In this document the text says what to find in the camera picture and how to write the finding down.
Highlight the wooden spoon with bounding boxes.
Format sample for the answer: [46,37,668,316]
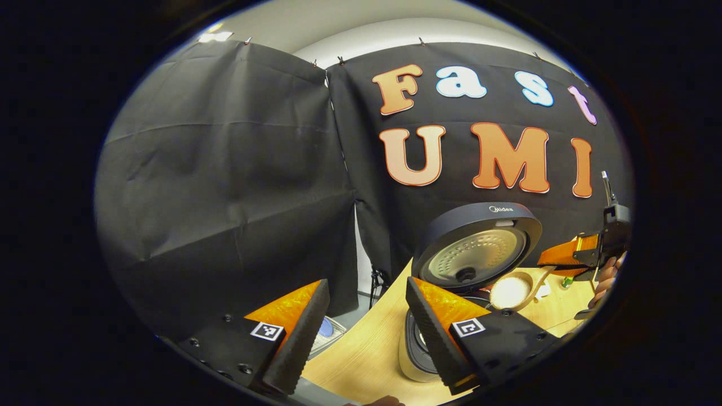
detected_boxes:
[488,266,560,312]

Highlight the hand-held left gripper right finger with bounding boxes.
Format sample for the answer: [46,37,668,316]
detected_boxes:
[405,275,566,396]

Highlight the small white rice portion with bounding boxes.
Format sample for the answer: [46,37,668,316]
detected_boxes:
[491,275,531,310]

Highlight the blue white floor object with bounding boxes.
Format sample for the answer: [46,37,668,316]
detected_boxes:
[307,316,348,359]

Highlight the black silver rice cooker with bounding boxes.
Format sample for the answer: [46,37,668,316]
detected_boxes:
[398,202,544,385]

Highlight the black backdrop stand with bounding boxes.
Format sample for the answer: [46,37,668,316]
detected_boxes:
[369,267,391,310]

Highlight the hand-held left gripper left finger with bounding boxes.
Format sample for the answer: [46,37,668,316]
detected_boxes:
[160,279,331,396]

